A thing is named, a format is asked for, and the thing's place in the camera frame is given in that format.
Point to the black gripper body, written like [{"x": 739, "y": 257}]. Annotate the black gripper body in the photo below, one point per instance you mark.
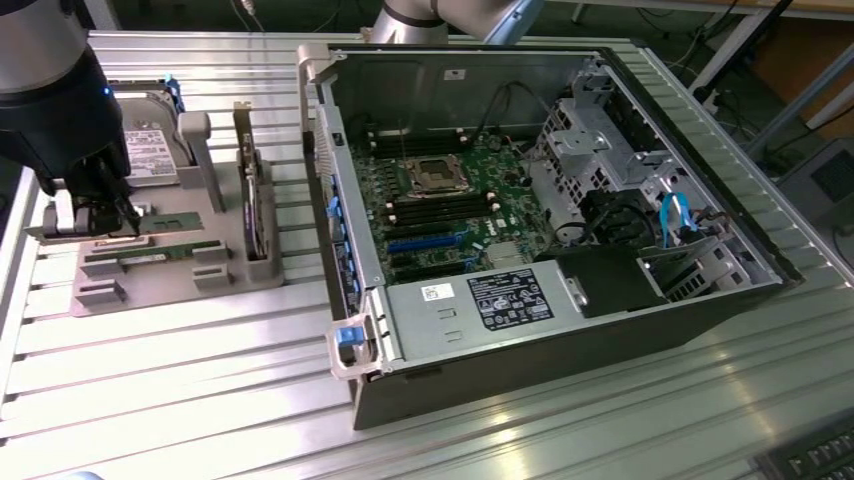
[{"x": 63, "y": 125}]

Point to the green RAM stick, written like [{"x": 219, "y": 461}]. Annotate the green RAM stick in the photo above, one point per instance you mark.
[
  {"x": 169, "y": 222},
  {"x": 175, "y": 250}
]

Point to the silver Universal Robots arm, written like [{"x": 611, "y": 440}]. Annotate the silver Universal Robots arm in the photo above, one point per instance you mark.
[{"x": 40, "y": 45}]

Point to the black RAM slot bank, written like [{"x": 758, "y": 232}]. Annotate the black RAM slot bank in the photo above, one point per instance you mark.
[
  {"x": 440, "y": 207},
  {"x": 416, "y": 141}
]

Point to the silver hard disk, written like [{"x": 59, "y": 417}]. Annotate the silver hard disk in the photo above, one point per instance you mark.
[{"x": 149, "y": 145}]

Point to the grey parts rack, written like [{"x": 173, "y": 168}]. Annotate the grey parts rack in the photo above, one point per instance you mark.
[{"x": 200, "y": 280}]

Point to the graphics card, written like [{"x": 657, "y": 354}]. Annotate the graphics card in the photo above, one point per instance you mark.
[{"x": 250, "y": 200}]

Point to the blue case latch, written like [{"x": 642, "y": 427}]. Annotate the blue case latch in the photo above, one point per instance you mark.
[{"x": 350, "y": 336}]

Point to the blue expansion slot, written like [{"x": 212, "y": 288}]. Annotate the blue expansion slot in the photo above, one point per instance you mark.
[{"x": 427, "y": 242}]

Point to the CPU socket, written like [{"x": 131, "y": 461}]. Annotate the CPU socket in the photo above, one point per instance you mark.
[{"x": 434, "y": 176}]

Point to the green motherboard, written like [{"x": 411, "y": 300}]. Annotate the green motherboard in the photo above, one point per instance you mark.
[{"x": 494, "y": 165}]

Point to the grey power supply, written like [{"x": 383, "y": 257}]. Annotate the grey power supply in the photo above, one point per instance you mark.
[{"x": 467, "y": 320}]

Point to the silver chipset heatsink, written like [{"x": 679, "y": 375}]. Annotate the silver chipset heatsink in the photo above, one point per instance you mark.
[{"x": 507, "y": 255}]

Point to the black open PC case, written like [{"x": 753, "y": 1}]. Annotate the black open PC case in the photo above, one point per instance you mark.
[{"x": 507, "y": 380}]

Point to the metal disk bay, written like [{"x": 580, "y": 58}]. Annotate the metal disk bay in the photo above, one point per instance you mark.
[{"x": 587, "y": 150}]

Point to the dark grey computer tower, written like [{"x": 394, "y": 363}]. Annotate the dark grey computer tower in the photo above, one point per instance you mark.
[{"x": 823, "y": 200}]

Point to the black keyboard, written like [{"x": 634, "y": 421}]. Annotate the black keyboard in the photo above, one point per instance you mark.
[{"x": 810, "y": 457}]

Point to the wooden desk with white frame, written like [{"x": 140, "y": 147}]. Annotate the wooden desk with white frame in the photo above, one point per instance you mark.
[{"x": 794, "y": 55}]

